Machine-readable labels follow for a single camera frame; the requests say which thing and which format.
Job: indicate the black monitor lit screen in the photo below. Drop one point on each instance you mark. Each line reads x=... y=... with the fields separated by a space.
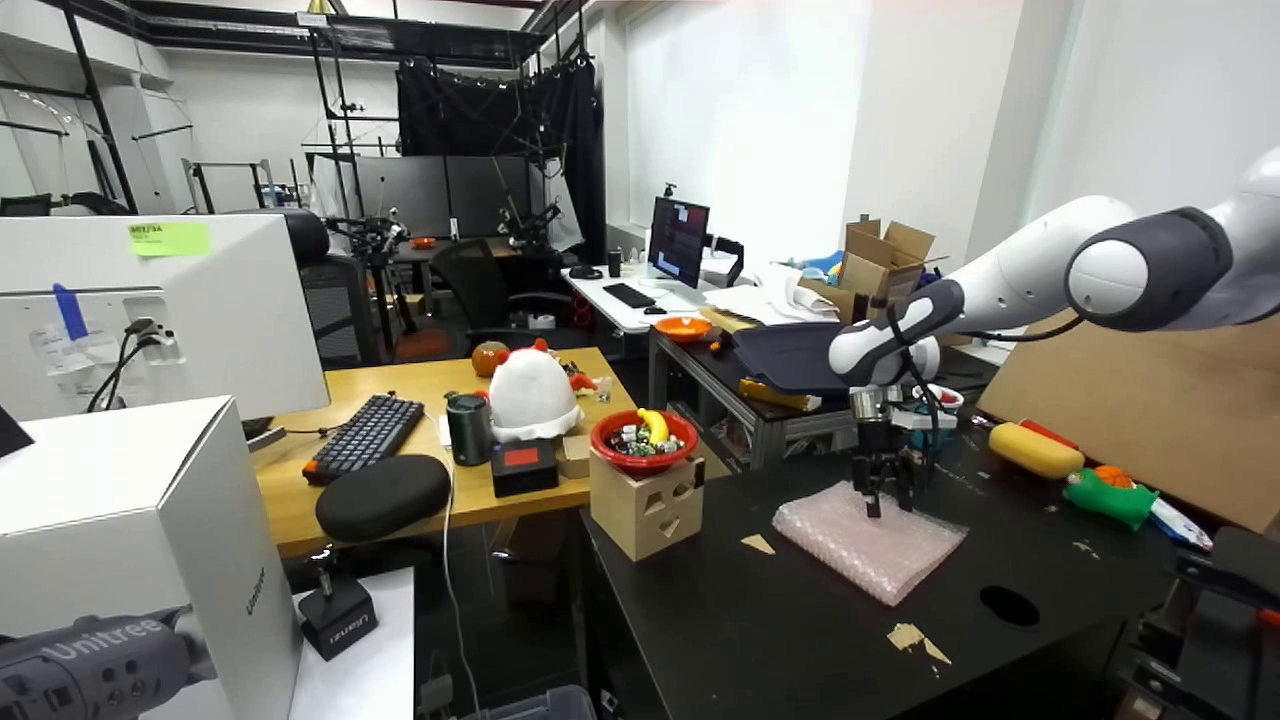
x=677 y=242

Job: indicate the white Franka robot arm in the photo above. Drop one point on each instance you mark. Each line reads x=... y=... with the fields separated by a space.
x=1027 y=273

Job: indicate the black curtain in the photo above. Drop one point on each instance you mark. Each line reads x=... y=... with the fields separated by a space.
x=495 y=112

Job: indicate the black cushion pad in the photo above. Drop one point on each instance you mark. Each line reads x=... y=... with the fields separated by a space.
x=387 y=499

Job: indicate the grey Unitree device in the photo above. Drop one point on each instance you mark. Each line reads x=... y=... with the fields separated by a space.
x=94 y=674

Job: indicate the wooden desk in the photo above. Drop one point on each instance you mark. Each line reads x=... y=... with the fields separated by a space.
x=401 y=513

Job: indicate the orange bowl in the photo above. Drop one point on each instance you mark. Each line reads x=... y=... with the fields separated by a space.
x=686 y=334

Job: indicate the white monitor back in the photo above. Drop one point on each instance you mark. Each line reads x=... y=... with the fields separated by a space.
x=227 y=320

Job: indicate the orange ball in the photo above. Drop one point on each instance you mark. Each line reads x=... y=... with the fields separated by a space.
x=490 y=363

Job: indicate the brown cardboard sheet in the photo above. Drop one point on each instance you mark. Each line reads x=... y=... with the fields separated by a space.
x=1161 y=424

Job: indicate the dark can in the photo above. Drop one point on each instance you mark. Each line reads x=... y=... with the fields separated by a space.
x=470 y=424

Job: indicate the white desk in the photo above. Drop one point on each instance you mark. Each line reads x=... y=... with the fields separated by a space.
x=597 y=297

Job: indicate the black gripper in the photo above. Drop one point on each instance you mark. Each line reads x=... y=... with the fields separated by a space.
x=884 y=433

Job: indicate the large white box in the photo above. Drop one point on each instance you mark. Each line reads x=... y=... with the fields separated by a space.
x=120 y=521

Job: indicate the red bowl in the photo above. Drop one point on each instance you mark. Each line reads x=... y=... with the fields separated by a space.
x=615 y=455

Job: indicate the green sticky note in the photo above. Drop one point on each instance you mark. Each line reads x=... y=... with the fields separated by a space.
x=170 y=242

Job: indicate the small black keyboard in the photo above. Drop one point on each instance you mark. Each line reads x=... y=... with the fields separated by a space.
x=635 y=297

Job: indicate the black joystick device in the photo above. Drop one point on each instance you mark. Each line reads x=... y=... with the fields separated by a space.
x=334 y=612

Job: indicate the green and orange toy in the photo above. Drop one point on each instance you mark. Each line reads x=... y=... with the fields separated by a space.
x=1106 y=499

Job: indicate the bubble wrap sheet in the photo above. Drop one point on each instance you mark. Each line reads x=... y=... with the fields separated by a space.
x=883 y=554

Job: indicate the dark blue bin lid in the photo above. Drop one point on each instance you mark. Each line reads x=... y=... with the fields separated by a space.
x=784 y=359

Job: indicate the clear plastic bin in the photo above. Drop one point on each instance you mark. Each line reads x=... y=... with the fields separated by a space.
x=533 y=705

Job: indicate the white helmet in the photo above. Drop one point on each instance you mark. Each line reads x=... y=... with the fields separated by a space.
x=533 y=392

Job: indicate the open cardboard box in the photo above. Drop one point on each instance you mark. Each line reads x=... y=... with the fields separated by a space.
x=865 y=273

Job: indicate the wooden shape sorter box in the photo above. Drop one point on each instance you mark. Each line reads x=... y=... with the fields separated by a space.
x=645 y=513

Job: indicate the black office chair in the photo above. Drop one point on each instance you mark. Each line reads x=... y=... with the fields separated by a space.
x=324 y=284
x=481 y=284

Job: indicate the tan tape scrap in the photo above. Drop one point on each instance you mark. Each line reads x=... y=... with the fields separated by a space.
x=756 y=546
x=914 y=643

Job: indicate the yellow and red plush toy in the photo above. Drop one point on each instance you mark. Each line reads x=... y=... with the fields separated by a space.
x=1035 y=451

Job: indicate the blue marker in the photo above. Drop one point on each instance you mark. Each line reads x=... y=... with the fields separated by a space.
x=69 y=312

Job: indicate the small rectangular box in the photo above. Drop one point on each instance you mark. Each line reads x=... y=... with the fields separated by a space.
x=525 y=471

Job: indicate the white and blue marker pen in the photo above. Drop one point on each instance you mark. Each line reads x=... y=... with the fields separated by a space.
x=1186 y=527

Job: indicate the small yellow toy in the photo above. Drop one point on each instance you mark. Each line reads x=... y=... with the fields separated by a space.
x=652 y=424

